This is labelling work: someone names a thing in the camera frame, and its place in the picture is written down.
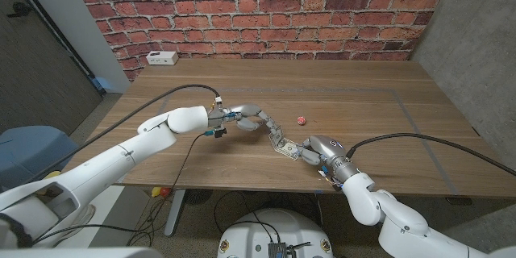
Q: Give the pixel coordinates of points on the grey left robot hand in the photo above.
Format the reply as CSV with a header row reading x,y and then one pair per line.
x,y
246,113

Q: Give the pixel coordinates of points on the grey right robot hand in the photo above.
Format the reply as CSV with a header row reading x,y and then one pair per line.
x,y
328,149

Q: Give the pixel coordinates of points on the one dollar bill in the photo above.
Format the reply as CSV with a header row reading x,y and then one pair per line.
x,y
288,148

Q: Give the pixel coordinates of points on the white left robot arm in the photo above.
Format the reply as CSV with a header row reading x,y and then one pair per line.
x,y
101,169

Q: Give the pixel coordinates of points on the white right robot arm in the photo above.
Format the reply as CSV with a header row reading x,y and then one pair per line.
x,y
399,225

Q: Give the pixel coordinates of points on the small red ball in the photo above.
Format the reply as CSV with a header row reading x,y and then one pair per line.
x,y
301,121

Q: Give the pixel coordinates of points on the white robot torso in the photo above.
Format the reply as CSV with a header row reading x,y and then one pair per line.
x,y
282,225

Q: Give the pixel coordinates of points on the black round floor object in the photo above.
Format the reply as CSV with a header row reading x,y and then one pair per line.
x,y
197,196

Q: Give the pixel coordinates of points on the white power strip box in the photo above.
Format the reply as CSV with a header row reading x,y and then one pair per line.
x,y
162,57

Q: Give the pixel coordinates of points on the small red floor toy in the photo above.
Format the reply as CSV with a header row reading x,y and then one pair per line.
x,y
165,190

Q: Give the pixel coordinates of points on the black device on torso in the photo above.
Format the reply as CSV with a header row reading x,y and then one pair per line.
x,y
278,250

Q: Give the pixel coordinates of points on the small yellow floor toy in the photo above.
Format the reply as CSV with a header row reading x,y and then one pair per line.
x,y
156,191

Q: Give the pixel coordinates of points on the grey table leg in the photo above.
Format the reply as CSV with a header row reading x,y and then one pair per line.
x,y
175,213

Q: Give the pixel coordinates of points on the yellow sponge block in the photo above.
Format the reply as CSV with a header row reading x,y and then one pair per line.
x,y
52,174

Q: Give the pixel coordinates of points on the dark door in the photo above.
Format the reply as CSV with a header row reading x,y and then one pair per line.
x,y
32,80

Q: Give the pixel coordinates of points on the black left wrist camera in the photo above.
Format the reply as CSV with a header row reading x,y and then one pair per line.
x,y
217,132

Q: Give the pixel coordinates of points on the printed brick wall backdrop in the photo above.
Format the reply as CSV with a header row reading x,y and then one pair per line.
x,y
258,16

